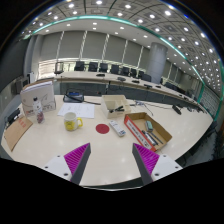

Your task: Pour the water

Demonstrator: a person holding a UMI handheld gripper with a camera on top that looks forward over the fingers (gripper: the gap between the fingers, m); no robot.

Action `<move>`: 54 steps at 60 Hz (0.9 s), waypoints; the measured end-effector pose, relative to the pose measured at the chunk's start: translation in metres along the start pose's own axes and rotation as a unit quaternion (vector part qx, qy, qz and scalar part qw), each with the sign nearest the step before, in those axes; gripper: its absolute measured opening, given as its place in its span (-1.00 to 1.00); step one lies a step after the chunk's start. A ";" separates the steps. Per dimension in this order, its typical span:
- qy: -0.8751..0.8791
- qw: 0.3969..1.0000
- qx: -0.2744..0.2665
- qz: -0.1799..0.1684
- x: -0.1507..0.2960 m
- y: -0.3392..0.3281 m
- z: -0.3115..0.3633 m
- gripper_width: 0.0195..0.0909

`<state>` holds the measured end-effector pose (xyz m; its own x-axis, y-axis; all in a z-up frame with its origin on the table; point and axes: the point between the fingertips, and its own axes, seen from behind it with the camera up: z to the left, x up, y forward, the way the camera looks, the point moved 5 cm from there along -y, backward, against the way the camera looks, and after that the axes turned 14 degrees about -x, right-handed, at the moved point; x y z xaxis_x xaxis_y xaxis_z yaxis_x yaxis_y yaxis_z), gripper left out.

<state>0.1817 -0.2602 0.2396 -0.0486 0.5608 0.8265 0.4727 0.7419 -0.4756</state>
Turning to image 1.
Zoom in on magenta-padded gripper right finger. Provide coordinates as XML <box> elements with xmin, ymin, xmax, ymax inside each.
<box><xmin>131</xmin><ymin>142</ymin><xmax>184</xmax><ymax>186</ymax></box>

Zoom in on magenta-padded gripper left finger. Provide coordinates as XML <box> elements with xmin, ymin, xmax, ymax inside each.
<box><xmin>42</xmin><ymin>142</ymin><xmax>92</xmax><ymax>186</ymax></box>

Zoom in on clear printed water bottle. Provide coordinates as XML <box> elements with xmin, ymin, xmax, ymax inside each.
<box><xmin>32</xmin><ymin>96</ymin><xmax>46</xmax><ymax>125</ymax></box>

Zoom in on dark marker pens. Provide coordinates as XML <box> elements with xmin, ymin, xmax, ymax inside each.
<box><xmin>141</xmin><ymin>129</ymin><xmax>164</xmax><ymax>148</ymax></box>

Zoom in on open brown cardboard box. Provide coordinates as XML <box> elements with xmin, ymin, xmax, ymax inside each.
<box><xmin>123</xmin><ymin>111</ymin><xmax>173</xmax><ymax>153</ymax></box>

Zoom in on grey green board eraser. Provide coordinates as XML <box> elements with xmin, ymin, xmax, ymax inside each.
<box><xmin>145</xmin><ymin>120</ymin><xmax>154</xmax><ymax>132</ymax></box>

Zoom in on flat round red coaster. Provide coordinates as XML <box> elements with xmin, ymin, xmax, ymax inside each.
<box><xmin>95</xmin><ymin>123</ymin><xmax>111</xmax><ymax>135</ymax></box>

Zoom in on white remote control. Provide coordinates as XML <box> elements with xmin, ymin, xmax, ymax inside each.
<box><xmin>108</xmin><ymin>119</ymin><xmax>127</xmax><ymax>138</ymax></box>

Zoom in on white printed paper sheet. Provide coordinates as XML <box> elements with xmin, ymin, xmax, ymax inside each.
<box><xmin>56</xmin><ymin>102</ymin><xmax>96</xmax><ymax>120</ymax></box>

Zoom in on black table microphone base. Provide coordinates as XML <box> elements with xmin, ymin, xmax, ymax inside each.
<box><xmin>171</xmin><ymin>104</ymin><xmax>183</xmax><ymax>116</ymax></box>

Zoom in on black stapler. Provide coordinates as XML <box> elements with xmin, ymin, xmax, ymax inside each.
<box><xmin>108</xmin><ymin>105</ymin><xmax>126</xmax><ymax>114</ymax></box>

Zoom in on flat brown cardboard sheet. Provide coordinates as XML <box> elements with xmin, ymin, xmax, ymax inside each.
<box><xmin>3</xmin><ymin>115</ymin><xmax>34</xmax><ymax>153</ymax></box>

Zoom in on small open white box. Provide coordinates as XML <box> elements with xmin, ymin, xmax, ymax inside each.
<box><xmin>100</xmin><ymin>94</ymin><xmax>133</xmax><ymax>120</ymax></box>

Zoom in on large white cardboard box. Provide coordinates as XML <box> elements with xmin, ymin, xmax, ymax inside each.
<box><xmin>19</xmin><ymin>79</ymin><xmax>57</xmax><ymax>118</ymax></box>

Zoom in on black flat bag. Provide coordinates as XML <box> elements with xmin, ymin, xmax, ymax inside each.
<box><xmin>4</xmin><ymin>107</ymin><xmax>22</xmax><ymax>129</ymax></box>

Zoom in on long curved conference desk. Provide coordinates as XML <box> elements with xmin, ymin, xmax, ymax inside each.
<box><xmin>53</xmin><ymin>70</ymin><xmax>208</xmax><ymax>114</ymax></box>

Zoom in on grey box monitor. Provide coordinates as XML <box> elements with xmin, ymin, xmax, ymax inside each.
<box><xmin>14</xmin><ymin>77</ymin><xmax>30</xmax><ymax>95</ymax></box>

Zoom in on row of black office chairs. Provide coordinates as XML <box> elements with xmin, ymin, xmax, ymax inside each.
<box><xmin>54</xmin><ymin>60</ymin><xmax>153</xmax><ymax>83</ymax></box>

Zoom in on round ceiling lights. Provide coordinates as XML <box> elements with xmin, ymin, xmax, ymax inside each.
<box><xmin>19</xmin><ymin>0</ymin><xmax>224</xmax><ymax>88</ymax></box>

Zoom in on grey cable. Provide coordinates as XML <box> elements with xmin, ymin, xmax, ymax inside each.
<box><xmin>134</xmin><ymin>100</ymin><xmax>154</xmax><ymax>116</ymax></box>

